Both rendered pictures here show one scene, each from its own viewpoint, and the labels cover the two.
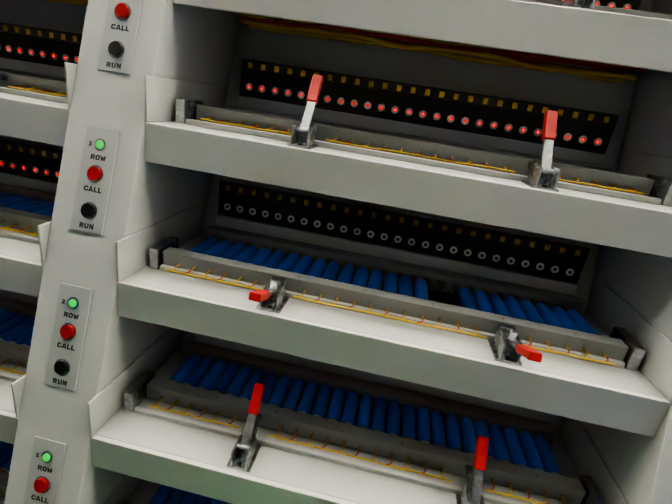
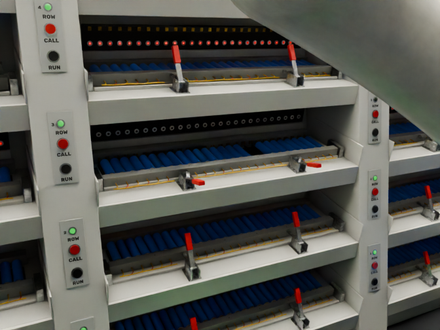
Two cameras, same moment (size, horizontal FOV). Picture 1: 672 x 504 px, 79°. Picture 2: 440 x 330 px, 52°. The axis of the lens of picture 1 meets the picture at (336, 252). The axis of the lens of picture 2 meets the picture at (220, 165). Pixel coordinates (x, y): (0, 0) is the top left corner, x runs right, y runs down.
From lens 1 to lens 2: 57 cm
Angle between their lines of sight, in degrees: 32
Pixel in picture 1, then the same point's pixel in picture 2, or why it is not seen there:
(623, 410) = (344, 175)
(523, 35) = not seen: hidden behind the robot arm
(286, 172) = (180, 109)
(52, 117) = (12, 112)
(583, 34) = not seen: hidden behind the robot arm
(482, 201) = (276, 99)
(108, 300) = (95, 220)
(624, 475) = (346, 203)
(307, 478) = (227, 268)
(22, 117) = not seen: outside the picture
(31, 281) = (30, 230)
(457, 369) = (283, 184)
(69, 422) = (91, 303)
